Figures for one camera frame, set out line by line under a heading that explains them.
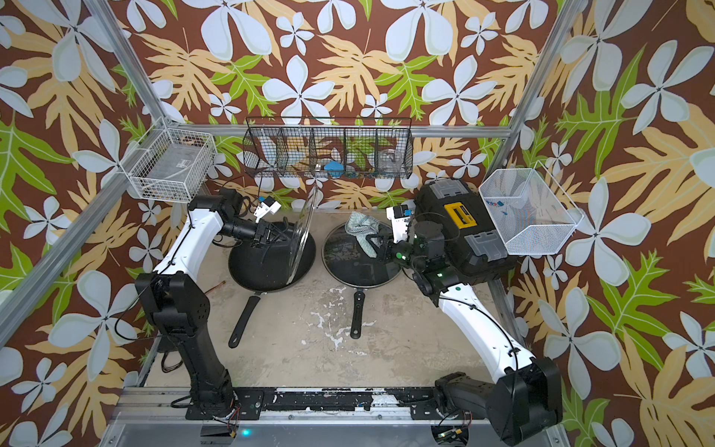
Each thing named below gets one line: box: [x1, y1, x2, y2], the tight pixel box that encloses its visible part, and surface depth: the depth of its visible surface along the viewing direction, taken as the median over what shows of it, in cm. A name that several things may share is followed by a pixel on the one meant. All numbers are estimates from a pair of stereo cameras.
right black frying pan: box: [321, 222, 403, 339], surface depth 91 cm
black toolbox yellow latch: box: [413, 177, 516, 286], surface depth 95 cm
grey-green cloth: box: [344, 211, 383, 258], surface depth 73 cm
